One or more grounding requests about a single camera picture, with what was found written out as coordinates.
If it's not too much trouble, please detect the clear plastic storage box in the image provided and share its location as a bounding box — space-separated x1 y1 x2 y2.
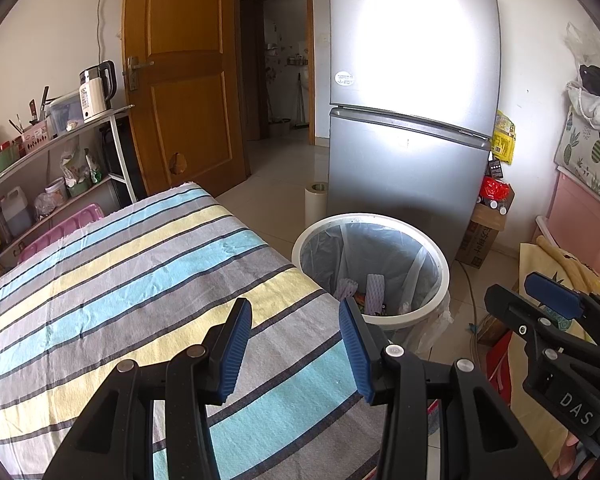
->
45 91 86 136

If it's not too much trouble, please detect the white metal shelf rack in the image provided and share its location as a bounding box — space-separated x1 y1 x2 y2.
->
0 104 139 281

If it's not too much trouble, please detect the wall cable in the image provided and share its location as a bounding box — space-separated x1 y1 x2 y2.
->
95 0 107 64

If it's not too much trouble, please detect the white plastic bag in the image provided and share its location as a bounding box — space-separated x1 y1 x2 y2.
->
565 80 600 127

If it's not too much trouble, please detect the white plastic jug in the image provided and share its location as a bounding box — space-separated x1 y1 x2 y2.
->
0 186 34 236

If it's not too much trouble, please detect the yellow packet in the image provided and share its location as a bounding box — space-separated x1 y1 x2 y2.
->
491 110 519 166

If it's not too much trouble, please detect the wooden door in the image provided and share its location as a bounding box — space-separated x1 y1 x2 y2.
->
121 0 251 196

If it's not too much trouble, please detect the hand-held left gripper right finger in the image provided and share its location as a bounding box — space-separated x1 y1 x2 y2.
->
339 296 553 480

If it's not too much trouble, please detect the pink utensil holder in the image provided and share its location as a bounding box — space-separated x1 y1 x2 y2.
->
12 120 49 156

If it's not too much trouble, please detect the clear hanging plastic bag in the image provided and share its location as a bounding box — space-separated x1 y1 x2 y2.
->
565 22 600 67

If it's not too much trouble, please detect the silver refrigerator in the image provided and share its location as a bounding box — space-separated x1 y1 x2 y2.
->
326 0 503 261

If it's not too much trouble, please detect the pineapple printed cloth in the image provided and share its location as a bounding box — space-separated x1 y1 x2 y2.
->
554 105 600 209

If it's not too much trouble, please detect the pink drawer cabinet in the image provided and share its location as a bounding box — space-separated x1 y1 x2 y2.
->
532 167 600 281

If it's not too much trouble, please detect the clear plastic bin liner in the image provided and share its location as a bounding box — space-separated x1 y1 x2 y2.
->
300 222 453 356

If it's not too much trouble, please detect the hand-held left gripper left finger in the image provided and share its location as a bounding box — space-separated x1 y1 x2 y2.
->
40 297 253 480

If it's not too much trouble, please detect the cardboard box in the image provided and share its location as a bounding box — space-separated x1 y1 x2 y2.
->
455 185 516 269

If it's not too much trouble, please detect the yellow pineapple blanket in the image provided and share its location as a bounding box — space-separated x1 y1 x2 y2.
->
500 235 600 480

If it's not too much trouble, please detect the pink plastic tray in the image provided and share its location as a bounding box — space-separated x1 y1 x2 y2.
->
17 203 105 264

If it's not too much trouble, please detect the floor cable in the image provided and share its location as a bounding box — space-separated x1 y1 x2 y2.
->
459 260 482 361

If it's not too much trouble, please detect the white paper roll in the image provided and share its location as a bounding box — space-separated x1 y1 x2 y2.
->
304 181 329 231

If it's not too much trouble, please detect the green packet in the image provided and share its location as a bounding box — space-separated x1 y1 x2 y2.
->
86 149 104 185

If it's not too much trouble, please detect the mop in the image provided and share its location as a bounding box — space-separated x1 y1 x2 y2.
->
295 72 311 129

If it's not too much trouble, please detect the white electric kettle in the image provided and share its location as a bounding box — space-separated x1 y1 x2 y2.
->
79 60 117 123

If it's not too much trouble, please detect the plastic food bag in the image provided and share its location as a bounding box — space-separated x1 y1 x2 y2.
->
60 145 92 192

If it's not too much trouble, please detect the green pot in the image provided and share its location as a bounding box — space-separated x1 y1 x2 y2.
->
0 145 21 181

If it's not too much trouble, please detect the red floor bag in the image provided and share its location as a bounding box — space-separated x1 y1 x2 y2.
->
485 330 517 407

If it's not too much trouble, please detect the person's right hand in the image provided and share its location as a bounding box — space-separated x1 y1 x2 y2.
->
551 432 599 480

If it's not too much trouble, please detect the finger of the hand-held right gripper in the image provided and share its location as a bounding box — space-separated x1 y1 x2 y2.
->
484 284 600 372
524 272 600 352

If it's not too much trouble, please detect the striped tablecloth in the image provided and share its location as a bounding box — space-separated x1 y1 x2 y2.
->
0 182 431 480

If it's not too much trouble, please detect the white lidded container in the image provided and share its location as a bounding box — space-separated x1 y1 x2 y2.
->
45 177 69 206

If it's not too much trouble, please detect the red plastic bag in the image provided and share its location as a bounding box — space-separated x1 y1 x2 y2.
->
480 176 512 204

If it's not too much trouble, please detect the white trash bin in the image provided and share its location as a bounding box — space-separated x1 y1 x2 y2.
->
291 212 452 345

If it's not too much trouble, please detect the metal door handle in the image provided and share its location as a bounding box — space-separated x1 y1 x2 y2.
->
122 56 156 92

